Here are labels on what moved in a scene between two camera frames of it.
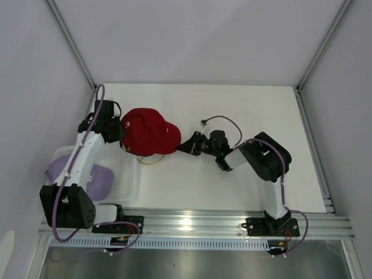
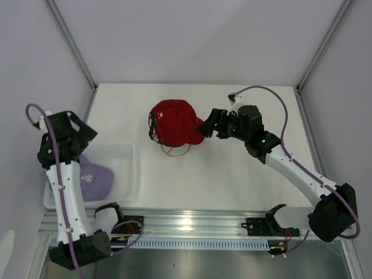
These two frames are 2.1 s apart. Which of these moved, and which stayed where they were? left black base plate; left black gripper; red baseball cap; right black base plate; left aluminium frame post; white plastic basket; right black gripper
Moved: red baseball cap; left black gripper; right black gripper
Stayed: right black base plate; white plastic basket; left black base plate; left aluminium frame post
